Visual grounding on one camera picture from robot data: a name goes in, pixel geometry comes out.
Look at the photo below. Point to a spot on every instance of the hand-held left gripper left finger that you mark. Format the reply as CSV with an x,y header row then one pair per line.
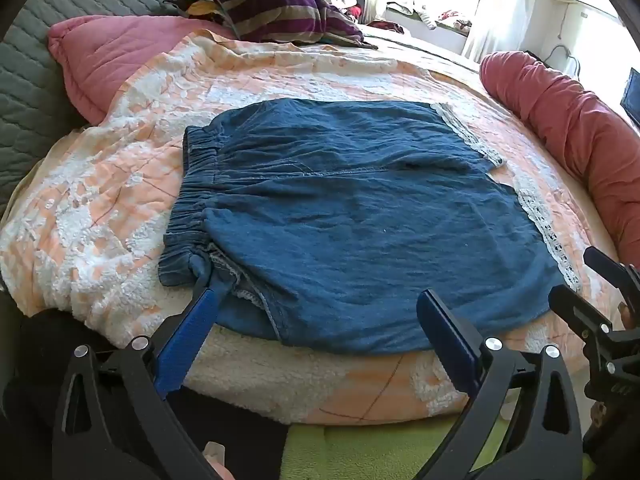
x,y
192,330

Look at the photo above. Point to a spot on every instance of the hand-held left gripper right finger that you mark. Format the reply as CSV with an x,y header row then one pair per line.
x,y
450,340

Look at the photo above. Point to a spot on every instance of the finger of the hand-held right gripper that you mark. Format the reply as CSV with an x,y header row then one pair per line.
x,y
607,267
575,312

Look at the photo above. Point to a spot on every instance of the blue denim pants lace trim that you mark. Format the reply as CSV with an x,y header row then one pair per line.
x,y
350,200

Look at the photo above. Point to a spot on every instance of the green cloth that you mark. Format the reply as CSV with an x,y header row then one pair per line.
x,y
350,450

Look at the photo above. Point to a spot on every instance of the person's dark clothing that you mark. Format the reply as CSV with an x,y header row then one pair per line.
x,y
30,350

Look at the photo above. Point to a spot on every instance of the rolled pink quilt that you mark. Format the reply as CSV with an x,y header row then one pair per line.
x,y
560,105

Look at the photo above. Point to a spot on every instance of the dark monitor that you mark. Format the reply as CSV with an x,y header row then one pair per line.
x,y
632,95

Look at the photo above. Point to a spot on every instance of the orange white fleece blanket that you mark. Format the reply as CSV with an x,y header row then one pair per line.
x,y
125,160

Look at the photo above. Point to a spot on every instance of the white curtain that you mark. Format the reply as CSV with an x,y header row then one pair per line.
x,y
500,15

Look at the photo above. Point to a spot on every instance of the grey quilted headboard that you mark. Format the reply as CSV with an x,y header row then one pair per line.
x,y
30,90

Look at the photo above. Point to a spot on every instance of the purple striped pillow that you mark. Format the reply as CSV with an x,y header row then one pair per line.
x,y
270,10

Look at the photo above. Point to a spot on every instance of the white wall unit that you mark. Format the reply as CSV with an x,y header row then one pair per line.
x,y
585,2

